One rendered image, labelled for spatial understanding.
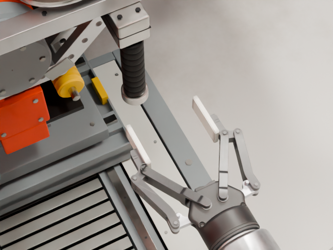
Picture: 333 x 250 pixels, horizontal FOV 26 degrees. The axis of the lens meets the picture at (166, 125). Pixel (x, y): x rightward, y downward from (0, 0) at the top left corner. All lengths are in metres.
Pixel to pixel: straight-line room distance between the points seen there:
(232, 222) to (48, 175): 0.92
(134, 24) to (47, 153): 0.78
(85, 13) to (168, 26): 1.23
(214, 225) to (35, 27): 0.35
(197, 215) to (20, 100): 0.55
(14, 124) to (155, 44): 0.81
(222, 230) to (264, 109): 1.14
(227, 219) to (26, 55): 0.39
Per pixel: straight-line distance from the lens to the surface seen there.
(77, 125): 1.77
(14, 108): 1.43
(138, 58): 1.07
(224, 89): 2.09
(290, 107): 2.08
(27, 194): 1.80
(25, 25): 0.98
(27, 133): 1.51
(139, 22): 1.01
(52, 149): 1.74
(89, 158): 1.81
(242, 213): 0.96
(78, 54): 1.39
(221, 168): 1.01
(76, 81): 1.46
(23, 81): 1.13
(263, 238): 0.94
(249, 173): 1.01
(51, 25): 0.99
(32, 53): 1.09
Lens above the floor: 1.73
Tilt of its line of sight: 59 degrees down
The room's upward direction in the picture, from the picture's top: straight up
